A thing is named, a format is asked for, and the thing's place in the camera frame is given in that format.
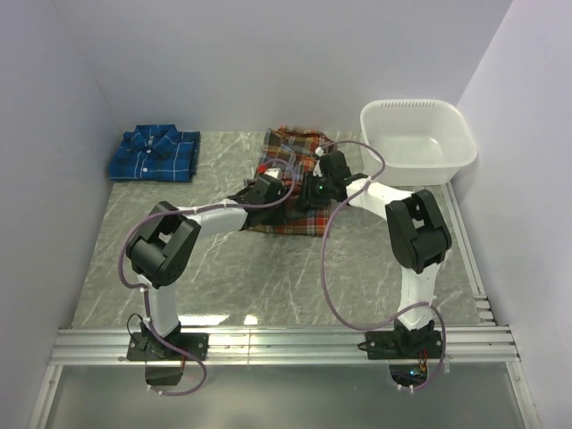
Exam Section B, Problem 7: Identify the blue plaid folded shirt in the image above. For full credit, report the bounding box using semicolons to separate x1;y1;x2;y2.
108;124;201;183

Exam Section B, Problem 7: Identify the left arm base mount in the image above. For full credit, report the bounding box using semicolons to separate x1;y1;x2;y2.
126;332;209;362

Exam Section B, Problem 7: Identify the aluminium rail frame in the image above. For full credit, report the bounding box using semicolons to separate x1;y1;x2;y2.
29;184;542;428

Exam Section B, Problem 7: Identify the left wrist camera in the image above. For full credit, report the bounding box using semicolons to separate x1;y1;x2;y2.
257;164;283;181

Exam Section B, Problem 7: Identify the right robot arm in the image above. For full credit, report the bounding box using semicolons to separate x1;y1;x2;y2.
297;148;452;358

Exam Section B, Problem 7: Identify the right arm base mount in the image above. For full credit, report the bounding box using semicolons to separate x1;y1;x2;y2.
357;329;445;360

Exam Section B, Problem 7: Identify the red brown plaid shirt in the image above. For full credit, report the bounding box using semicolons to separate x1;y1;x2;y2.
251;126;332;237

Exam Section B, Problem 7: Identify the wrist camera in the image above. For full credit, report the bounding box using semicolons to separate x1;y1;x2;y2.
257;164;283;181
312;147;326;177

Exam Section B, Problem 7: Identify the black box under rail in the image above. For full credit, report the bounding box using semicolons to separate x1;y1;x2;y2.
144;362;185;387

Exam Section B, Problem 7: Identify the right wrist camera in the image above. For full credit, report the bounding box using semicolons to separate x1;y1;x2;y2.
312;147;326;177

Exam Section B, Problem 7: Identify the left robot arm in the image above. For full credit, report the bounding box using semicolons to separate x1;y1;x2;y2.
125;168;289;359

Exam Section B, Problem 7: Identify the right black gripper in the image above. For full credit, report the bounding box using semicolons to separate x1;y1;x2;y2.
296;171;334;208

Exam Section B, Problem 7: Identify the white plastic basin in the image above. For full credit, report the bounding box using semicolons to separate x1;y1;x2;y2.
360;99;477;187

